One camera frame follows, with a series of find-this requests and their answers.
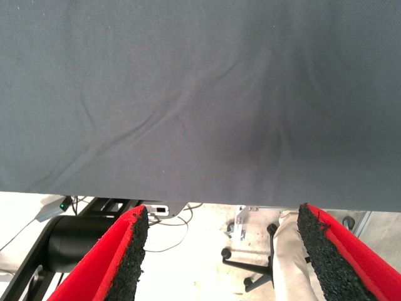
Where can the grey power box green light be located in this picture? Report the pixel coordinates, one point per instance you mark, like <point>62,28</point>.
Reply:
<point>50,208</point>

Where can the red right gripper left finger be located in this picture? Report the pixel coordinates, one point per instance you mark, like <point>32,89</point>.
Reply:
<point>103,266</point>

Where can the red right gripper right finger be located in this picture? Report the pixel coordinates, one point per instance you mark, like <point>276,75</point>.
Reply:
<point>344,266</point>

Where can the grey robot base cover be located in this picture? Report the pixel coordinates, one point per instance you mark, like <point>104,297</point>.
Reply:
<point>175,207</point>

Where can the black office chair base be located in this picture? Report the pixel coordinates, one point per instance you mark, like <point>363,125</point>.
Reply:
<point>250,266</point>

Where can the dark grey table cloth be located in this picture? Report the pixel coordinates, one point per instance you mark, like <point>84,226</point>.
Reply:
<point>188,94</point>

